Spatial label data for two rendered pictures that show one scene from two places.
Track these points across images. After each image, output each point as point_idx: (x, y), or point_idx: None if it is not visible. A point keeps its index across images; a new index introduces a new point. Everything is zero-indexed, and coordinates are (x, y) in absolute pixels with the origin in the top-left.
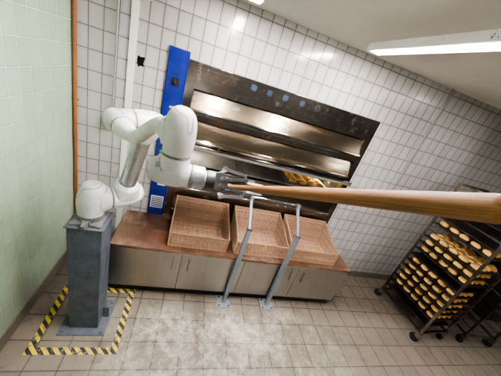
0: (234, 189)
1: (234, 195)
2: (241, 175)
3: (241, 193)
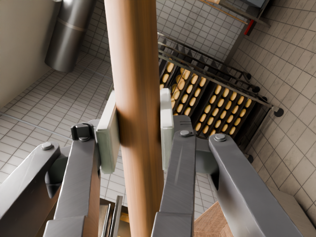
0: (167, 182)
1: (228, 171)
2: (42, 162)
3: (189, 144)
